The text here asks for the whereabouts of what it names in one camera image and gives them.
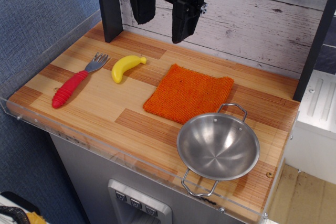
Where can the silver dispenser button panel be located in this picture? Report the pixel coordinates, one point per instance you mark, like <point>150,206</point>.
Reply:
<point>133,206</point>

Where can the yellow plastic banana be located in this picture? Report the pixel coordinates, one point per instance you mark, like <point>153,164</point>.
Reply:
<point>124,64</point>

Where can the red handled metal fork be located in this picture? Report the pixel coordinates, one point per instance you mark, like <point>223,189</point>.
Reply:
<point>66,90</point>

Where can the grey toy fridge cabinet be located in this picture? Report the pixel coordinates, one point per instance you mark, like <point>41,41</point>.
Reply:
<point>90,175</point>

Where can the orange knitted towel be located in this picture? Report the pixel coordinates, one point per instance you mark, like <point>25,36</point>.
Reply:
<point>183,94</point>

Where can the dark vertical post left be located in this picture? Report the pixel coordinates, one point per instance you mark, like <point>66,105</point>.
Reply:
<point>111,19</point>

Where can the steel two-handled colander bowl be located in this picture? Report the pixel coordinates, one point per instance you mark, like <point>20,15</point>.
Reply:
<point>217,146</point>

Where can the white ribbed side unit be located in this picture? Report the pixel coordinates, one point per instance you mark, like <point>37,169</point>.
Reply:
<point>311,146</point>

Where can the clear acrylic table guard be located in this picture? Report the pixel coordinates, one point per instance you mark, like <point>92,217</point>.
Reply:
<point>109,119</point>

